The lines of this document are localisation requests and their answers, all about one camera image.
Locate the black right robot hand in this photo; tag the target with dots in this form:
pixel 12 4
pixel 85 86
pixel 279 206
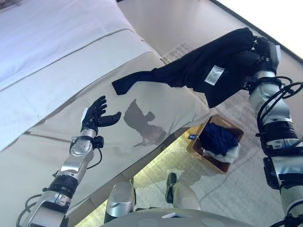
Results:
pixel 265 54

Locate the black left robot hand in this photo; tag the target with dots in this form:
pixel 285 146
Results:
pixel 97 116

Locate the black garment with white label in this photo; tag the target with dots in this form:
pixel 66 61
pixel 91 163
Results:
pixel 201 63

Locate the blue garment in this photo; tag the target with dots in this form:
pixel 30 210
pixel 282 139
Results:
pixel 217 137

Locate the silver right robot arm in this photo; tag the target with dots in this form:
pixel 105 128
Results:
pixel 272 108

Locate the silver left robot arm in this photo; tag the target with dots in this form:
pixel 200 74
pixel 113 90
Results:
pixel 73 163

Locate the beige bed cover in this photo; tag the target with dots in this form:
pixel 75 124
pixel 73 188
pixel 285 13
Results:
pixel 71 94

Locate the blue tag on basket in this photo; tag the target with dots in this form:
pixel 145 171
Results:
pixel 193 137

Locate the brown wicker basket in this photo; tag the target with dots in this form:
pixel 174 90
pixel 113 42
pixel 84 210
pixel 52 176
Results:
pixel 206 160

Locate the silver left robot leg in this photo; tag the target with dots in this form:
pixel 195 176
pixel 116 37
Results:
pixel 119 198

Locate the silver robot leg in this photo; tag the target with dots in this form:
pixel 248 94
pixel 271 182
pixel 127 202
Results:
pixel 119 198
pixel 184 194

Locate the white duvet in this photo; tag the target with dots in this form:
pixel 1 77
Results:
pixel 47 35

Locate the silver right robot leg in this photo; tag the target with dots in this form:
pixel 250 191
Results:
pixel 184 194

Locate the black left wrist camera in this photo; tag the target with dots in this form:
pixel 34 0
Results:
pixel 99 142

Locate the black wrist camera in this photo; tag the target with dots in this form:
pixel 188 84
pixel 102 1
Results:
pixel 249 82
pixel 99 142

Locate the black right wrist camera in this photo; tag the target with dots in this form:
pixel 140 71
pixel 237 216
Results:
pixel 249 82

